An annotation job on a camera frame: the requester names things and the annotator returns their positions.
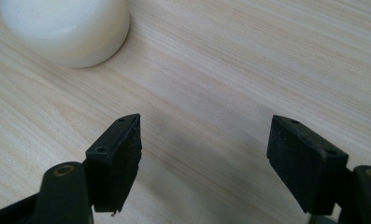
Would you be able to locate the white cup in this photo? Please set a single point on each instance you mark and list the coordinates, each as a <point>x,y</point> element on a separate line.
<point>64,28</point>

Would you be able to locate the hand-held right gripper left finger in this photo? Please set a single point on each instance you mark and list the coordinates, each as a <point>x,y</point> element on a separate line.
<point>114,165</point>

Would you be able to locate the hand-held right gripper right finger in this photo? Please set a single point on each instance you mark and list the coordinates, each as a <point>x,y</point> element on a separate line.
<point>301,161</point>

